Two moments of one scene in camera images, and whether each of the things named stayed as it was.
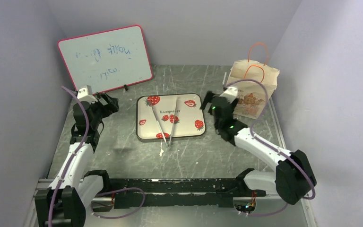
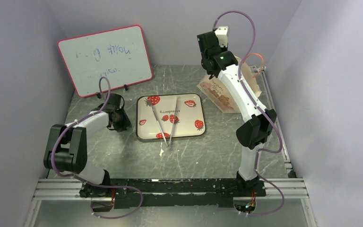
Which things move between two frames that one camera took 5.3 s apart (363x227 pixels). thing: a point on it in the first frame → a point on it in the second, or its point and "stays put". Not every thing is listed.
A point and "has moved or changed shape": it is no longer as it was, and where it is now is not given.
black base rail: (200, 192) stays put
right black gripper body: (217, 102) → (206, 40)
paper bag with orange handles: (252, 96) has moved or changed shape
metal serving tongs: (172, 125) stays put
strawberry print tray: (190, 120) stays put
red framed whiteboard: (108, 60) stays put
